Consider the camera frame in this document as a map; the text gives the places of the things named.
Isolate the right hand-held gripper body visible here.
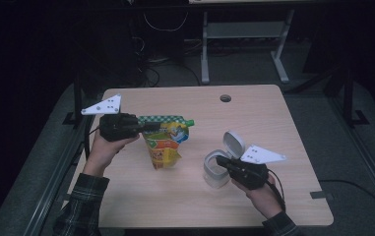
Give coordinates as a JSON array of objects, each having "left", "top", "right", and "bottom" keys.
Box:
[{"left": 226, "top": 145, "right": 287, "bottom": 191}]

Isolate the white hanging cable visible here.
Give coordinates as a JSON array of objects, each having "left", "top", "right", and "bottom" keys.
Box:
[{"left": 143, "top": 12, "right": 189, "bottom": 32}]

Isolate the white metal desk frame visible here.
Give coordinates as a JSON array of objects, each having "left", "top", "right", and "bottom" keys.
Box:
[{"left": 200, "top": 9, "right": 296, "bottom": 86}]

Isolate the aluminium rail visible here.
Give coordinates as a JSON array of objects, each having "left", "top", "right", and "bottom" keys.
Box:
[
  {"left": 327, "top": 94, "right": 375, "bottom": 221},
  {"left": 27, "top": 116, "right": 94, "bottom": 236}
]

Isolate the black floor cable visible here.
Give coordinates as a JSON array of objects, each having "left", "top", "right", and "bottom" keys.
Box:
[{"left": 318, "top": 178, "right": 375, "bottom": 217}]

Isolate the clear container with white lid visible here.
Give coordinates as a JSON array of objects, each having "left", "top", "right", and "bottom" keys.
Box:
[{"left": 203, "top": 130, "right": 246, "bottom": 190}]

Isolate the right hand-held gripper black cable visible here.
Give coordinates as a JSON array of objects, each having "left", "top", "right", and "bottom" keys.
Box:
[{"left": 266, "top": 168, "right": 287, "bottom": 212}]

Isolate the grey tape strip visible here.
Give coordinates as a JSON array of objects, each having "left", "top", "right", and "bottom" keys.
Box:
[{"left": 309, "top": 190, "right": 335, "bottom": 201}]

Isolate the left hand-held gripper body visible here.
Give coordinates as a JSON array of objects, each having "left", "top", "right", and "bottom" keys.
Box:
[{"left": 81, "top": 93, "right": 141, "bottom": 143}]

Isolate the person's right hand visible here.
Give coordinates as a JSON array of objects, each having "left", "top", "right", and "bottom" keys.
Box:
[{"left": 232, "top": 173, "right": 282, "bottom": 219}]

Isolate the black metal stand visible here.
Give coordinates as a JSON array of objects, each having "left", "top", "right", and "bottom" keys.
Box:
[
  {"left": 62, "top": 75, "right": 86, "bottom": 127},
  {"left": 342, "top": 67, "right": 370, "bottom": 128}
]

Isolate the black floor cables bundle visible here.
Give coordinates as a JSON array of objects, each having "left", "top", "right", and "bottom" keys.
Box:
[{"left": 135, "top": 60, "right": 203, "bottom": 87}]

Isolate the left hand-held gripper black cable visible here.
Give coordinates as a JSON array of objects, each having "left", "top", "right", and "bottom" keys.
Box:
[{"left": 84, "top": 126, "right": 102, "bottom": 160}]

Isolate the person's left hand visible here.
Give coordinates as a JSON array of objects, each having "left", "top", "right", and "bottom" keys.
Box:
[{"left": 83, "top": 129, "right": 141, "bottom": 178}]

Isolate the hand-held gripper black cable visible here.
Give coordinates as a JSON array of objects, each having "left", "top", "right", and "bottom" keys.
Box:
[
  {"left": 266, "top": 168, "right": 287, "bottom": 212},
  {"left": 84, "top": 126, "right": 102, "bottom": 160}
]

